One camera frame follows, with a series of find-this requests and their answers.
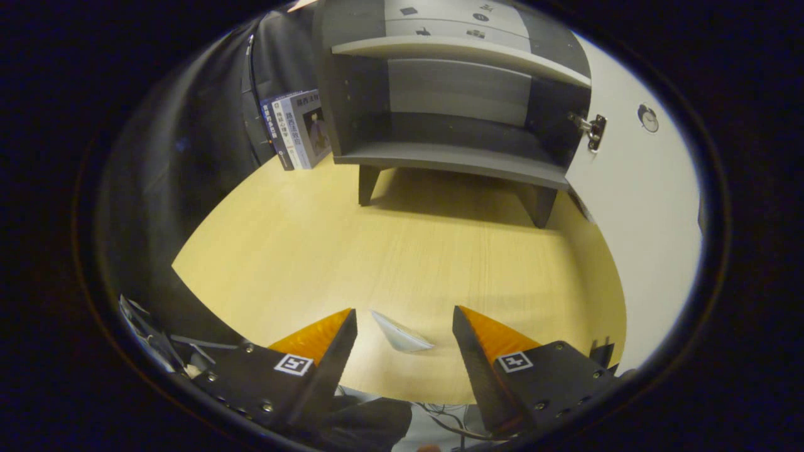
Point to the dark grey cabinet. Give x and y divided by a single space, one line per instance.
440 154

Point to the white cabinet shelf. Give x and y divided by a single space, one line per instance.
458 50

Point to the black backdrop cloth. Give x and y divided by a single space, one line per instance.
163 188

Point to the white blue tube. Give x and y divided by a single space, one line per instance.
402 336

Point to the black table clamp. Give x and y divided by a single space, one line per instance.
602 355

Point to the metal door hinge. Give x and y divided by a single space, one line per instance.
595 129

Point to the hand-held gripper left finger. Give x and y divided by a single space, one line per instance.
326 376

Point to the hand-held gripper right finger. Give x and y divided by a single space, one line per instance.
480 376

